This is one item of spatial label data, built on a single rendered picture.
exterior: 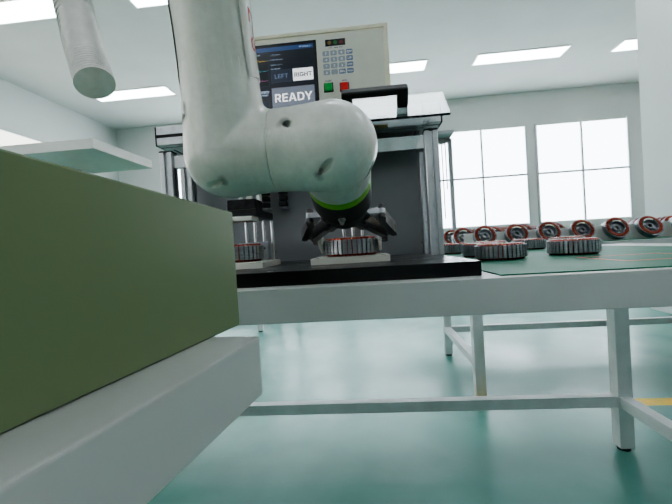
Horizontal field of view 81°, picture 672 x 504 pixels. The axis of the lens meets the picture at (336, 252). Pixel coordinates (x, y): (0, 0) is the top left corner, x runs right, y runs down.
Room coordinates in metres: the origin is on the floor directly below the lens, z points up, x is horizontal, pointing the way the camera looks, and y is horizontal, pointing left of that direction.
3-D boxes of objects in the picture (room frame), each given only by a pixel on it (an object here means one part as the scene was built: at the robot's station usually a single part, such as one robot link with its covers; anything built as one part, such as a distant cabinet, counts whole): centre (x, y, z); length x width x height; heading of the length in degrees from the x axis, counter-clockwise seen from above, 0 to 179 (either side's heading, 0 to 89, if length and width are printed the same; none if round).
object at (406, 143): (0.92, 0.08, 1.03); 0.62 x 0.01 x 0.03; 85
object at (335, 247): (0.81, -0.03, 0.80); 0.11 x 0.11 x 0.04
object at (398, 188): (1.07, 0.07, 0.92); 0.66 x 0.01 x 0.30; 85
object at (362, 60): (1.14, 0.05, 1.22); 0.44 x 0.39 x 0.20; 85
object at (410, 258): (0.83, 0.09, 0.76); 0.64 x 0.47 x 0.02; 85
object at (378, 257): (0.81, -0.03, 0.78); 0.15 x 0.15 x 0.01; 85
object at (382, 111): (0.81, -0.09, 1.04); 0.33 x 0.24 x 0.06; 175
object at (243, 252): (0.83, 0.21, 0.80); 0.11 x 0.11 x 0.04
